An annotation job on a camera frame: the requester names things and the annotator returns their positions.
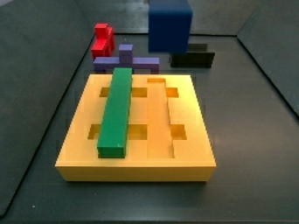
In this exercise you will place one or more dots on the blue long block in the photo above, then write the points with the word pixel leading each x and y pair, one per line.
pixel 169 19

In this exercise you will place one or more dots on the yellow slotted board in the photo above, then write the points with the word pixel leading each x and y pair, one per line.
pixel 168 148

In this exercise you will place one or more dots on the green long block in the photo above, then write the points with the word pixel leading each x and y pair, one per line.
pixel 112 136

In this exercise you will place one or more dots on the purple cross-shaped block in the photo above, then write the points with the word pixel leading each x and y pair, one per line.
pixel 125 60

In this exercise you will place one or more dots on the red branched block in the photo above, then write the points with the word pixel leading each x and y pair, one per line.
pixel 103 47

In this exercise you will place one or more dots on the black angle bracket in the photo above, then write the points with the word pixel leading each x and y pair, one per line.
pixel 196 58

